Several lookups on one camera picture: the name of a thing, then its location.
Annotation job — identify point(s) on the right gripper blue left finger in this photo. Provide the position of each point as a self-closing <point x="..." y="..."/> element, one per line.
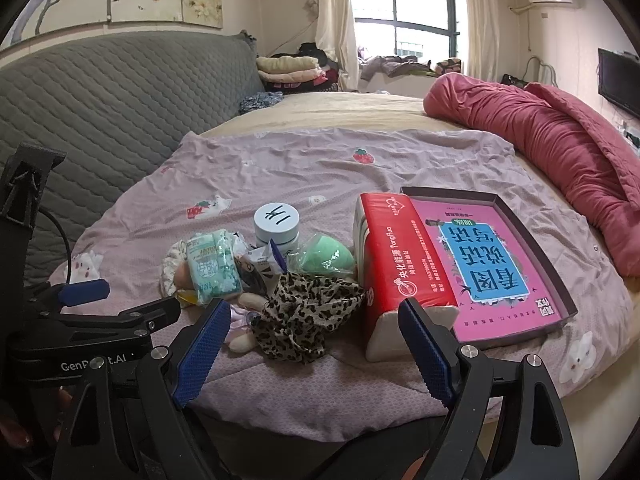
<point x="194" y="351"/>

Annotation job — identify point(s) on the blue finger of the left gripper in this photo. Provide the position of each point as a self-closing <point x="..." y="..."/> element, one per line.
<point x="73" y="295"/>

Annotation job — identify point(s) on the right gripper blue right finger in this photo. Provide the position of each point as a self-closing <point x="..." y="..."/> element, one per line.
<point x="427" y="343"/>

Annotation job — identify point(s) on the plush bear purple dress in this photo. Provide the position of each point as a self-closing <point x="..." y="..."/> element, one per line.
<point x="246" y="305"/>

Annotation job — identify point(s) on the green tissue packet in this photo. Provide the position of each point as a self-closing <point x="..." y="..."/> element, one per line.
<point x="212" y="266"/>

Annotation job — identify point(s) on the floral white scrunchie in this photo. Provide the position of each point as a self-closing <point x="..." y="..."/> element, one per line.
<point x="176" y="254"/>

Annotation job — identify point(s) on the leopard print cloth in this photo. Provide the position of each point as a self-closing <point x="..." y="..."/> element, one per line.
<point x="301" y="312"/>

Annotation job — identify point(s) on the green sponge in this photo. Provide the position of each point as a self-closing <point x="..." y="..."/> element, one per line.
<point x="322" y="255"/>

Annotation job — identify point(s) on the white purple snack packet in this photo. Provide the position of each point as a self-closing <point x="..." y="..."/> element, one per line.
<point x="267" y="260"/>

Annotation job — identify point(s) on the pink book tray box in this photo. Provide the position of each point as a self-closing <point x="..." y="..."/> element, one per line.
<point x="506" y="288"/>

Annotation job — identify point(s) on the red tissue pack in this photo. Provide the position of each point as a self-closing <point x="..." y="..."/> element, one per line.
<point x="396" y="261"/>

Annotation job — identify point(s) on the white round tin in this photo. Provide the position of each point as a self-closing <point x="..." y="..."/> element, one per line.
<point x="277" y="223"/>

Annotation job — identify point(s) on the purple strawberry print blanket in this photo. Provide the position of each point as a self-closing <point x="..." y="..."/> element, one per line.
<point x="343" y="225"/>

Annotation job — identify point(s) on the grey quilted headboard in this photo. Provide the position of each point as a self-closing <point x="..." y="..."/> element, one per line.
<point x="117" y="106"/>

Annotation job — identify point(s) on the blue patterned cloth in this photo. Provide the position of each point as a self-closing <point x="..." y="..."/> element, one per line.
<point x="259" y="101"/>

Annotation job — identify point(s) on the folded blankets stack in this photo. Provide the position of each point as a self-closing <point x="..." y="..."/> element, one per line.
<point x="290" y="72"/>

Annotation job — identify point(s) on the clothes pile on sill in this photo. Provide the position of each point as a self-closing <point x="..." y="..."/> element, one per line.
<point x="395" y="66"/>

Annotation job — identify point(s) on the left cream curtain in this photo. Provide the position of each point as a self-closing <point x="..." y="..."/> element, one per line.
<point x="335" y="35"/>

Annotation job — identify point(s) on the cream curtain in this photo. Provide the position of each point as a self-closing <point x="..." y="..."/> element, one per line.
<point x="484" y="39"/>
<point x="335" y="35"/>

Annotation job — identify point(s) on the window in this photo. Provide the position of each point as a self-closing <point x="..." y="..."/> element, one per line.
<point x="425" y="29"/>

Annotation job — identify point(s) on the right cream curtain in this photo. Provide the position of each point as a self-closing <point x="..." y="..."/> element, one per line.
<point x="484" y="39"/>

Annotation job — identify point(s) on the black wall television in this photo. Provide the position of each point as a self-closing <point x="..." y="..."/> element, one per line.
<point x="619" y="80"/>

